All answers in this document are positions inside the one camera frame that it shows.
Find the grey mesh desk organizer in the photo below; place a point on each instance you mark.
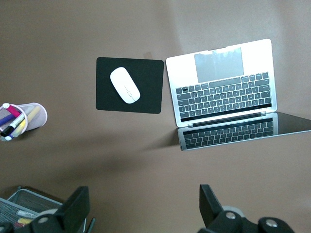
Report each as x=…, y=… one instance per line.
x=26, y=201

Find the yellow marker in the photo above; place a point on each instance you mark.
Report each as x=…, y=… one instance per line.
x=34, y=114

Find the white marker black cap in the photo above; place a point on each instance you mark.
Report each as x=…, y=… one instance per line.
x=15, y=124

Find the white computer mouse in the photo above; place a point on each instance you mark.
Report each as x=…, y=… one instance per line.
x=124, y=83

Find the pink marker white cap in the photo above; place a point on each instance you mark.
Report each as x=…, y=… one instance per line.
x=13, y=111

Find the purple marker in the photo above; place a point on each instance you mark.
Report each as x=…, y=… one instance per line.
x=6, y=119

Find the yellow highlighter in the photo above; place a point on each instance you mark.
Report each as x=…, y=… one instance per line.
x=21, y=127

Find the silver laptop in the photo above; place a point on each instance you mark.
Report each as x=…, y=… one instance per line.
x=184, y=72

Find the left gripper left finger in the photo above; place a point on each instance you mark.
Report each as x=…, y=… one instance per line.
x=75, y=208

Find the pink mesh pen cup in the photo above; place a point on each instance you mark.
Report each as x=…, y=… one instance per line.
x=42, y=115

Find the black mouse pad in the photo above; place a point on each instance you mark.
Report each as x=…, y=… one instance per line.
x=145, y=85

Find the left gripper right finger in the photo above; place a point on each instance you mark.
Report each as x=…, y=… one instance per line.
x=211, y=208

